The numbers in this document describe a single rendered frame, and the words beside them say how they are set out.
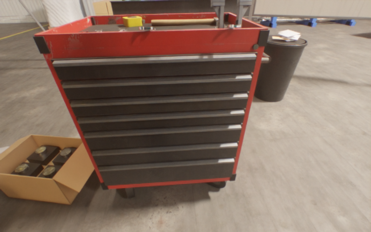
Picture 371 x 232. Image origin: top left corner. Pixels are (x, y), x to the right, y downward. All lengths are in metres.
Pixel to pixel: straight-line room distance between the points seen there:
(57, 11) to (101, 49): 6.59
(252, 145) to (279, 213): 0.54
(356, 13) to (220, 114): 2.50
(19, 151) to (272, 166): 1.71
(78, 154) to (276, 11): 2.65
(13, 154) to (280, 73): 2.23
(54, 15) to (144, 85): 6.72
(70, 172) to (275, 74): 1.90
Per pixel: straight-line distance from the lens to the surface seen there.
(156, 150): 0.84
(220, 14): 0.67
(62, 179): 1.23
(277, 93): 2.20
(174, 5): 3.64
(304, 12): 2.92
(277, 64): 2.05
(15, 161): 1.61
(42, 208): 1.47
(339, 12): 2.99
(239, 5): 0.69
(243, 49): 0.68
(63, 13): 7.21
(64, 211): 1.39
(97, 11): 6.90
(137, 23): 1.00
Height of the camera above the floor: 1.05
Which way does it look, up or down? 35 degrees down
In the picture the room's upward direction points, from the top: 1 degrees counter-clockwise
